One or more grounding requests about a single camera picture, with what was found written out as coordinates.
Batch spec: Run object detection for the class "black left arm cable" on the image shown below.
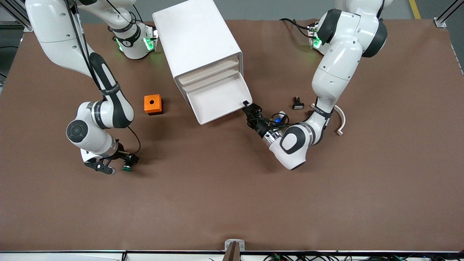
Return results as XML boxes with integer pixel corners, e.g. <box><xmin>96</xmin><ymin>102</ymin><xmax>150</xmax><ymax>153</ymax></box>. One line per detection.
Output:
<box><xmin>253</xmin><ymin>112</ymin><xmax>291</xmax><ymax>128</ymax></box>

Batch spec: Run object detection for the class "orange push button enclosure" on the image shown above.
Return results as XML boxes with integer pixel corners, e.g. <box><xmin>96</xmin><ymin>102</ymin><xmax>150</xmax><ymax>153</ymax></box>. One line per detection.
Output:
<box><xmin>144</xmin><ymin>94</ymin><xmax>164</xmax><ymax>116</ymax></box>

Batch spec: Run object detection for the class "white curved plastic bracket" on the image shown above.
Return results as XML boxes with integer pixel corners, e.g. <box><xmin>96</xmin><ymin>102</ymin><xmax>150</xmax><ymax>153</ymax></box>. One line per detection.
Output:
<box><xmin>311</xmin><ymin>103</ymin><xmax>346</xmax><ymax>137</ymax></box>

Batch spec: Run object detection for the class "black base cable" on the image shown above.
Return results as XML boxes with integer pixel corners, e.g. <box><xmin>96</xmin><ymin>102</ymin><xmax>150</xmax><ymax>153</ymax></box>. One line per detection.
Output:
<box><xmin>279</xmin><ymin>17</ymin><xmax>314</xmax><ymax>36</ymax></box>

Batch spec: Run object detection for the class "grey metal table bracket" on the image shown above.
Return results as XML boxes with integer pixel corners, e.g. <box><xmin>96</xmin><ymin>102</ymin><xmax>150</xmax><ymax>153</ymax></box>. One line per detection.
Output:
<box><xmin>224</xmin><ymin>239</ymin><xmax>245</xmax><ymax>252</ymax></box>

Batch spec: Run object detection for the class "dark support post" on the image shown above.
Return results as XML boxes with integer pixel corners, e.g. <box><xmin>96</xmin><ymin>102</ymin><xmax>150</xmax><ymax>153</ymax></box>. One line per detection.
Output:
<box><xmin>222</xmin><ymin>242</ymin><xmax>242</xmax><ymax>261</ymax></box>

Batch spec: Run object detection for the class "aluminium frame profile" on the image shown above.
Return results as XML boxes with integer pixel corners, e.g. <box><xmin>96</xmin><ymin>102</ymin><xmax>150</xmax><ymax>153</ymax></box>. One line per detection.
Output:
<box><xmin>434</xmin><ymin>0</ymin><xmax>464</xmax><ymax>29</ymax></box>
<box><xmin>5</xmin><ymin>0</ymin><xmax>36</xmax><ymax>32</ymax></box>

